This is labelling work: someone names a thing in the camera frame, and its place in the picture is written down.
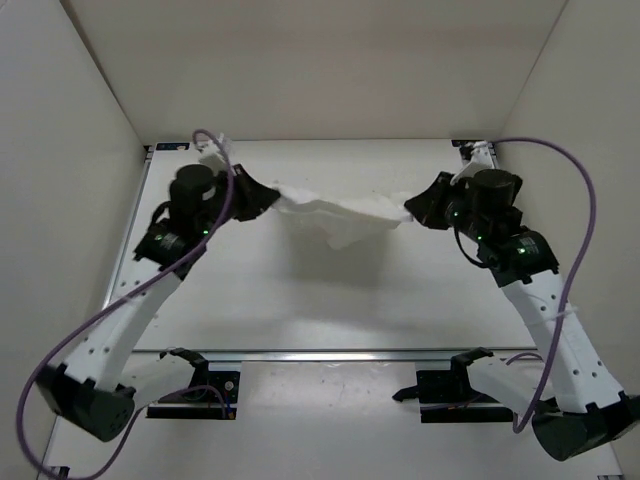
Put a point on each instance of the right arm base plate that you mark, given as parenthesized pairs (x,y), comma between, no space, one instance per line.
(446,396)

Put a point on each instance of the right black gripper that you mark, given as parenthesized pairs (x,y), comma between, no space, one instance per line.
(425,208)

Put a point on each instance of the left blue table label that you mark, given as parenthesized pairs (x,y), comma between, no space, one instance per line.
(172,146)

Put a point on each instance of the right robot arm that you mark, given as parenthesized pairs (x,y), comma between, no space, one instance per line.
(582,406)

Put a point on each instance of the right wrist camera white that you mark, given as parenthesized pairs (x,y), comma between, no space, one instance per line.
(475,158)

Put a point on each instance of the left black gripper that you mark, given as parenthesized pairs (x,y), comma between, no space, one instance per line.
(262,197)

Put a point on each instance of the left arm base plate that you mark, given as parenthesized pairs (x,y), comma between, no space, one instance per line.
(212,393)

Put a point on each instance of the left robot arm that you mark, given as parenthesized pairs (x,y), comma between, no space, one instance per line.
(91,388)

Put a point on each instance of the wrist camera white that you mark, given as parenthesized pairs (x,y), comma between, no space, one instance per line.
(475,158)
(210,153)

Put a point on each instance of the aluminium table front rail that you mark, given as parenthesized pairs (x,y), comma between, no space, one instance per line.
(329,355)

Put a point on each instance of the white pleated skirt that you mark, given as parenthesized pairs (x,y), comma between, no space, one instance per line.
(340,222)

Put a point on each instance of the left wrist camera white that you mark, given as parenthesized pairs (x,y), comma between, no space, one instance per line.
(210,153)

